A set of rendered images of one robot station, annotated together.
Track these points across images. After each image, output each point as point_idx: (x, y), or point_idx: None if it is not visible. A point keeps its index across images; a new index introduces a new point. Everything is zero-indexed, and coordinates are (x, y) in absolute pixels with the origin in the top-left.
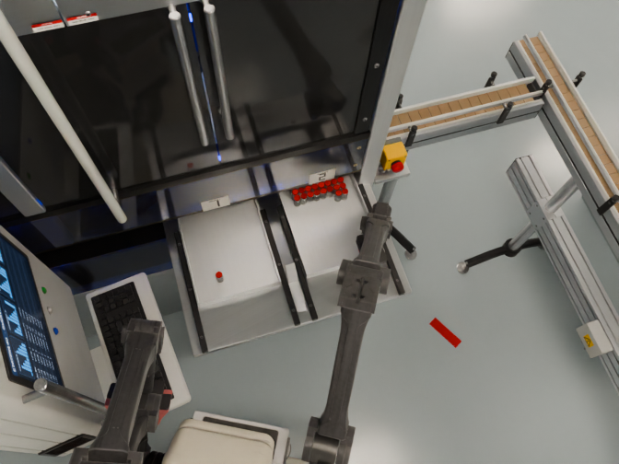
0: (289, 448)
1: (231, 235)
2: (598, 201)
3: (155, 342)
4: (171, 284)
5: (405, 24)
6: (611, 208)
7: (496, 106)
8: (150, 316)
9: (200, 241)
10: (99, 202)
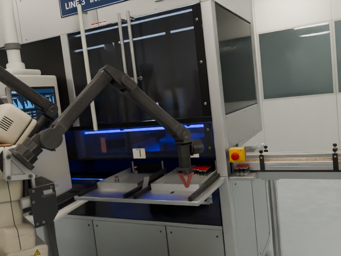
0: (48, 189)
1: (140, 178)
2: None
3: (45, 98)
4: (117, 242)
5: (207, 36)
6: None
7: (329, 156)
8: None
9: (126, 178)
10: None
